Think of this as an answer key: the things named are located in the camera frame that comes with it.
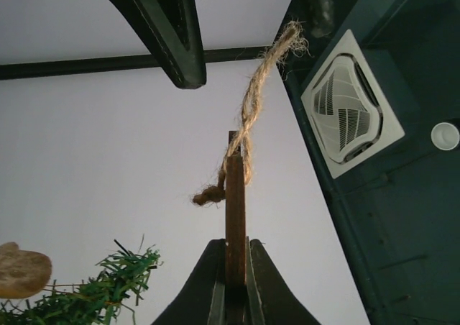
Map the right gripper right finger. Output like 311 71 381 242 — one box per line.
247 239 319 324

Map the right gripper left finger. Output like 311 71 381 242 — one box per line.
152 239 226 325

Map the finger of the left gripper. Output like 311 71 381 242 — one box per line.
109 0 207 89

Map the small green christmas tree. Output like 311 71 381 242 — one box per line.
1 244 162 324

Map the brown heart ornament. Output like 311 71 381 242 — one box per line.
192 21 308 292

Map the gingerbread figure ornament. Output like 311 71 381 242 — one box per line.
1 242 52 299

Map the white ceiling air conditioner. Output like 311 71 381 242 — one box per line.
301 29 405 178

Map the round ceiling downlight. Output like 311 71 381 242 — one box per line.
431 122 460 151

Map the black frame post right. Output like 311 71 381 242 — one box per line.
1 46 267 81

